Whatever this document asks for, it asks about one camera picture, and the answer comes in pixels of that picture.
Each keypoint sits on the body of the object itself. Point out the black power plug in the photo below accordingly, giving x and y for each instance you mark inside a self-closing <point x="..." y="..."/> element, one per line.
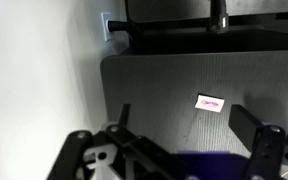
<point x="120" y="25"/>

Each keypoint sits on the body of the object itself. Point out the white wall outlet plate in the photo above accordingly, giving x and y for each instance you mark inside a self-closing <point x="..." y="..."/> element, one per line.
<point x="104" y="30"/>

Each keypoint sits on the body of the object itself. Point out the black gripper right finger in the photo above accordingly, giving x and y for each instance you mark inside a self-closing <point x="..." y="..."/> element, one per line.
<point x="247" y="128"/>

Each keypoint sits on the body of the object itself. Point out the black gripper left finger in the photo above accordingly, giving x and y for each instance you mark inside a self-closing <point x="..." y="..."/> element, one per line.
<point x="140" y="150"/>

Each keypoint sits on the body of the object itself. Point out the pink sugar packet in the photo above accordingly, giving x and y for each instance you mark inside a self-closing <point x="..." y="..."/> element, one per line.
<point x="209" y="103"/>

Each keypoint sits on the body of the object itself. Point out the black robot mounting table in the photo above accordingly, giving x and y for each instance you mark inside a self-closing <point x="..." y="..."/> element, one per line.
<point x="184" y="41"/>

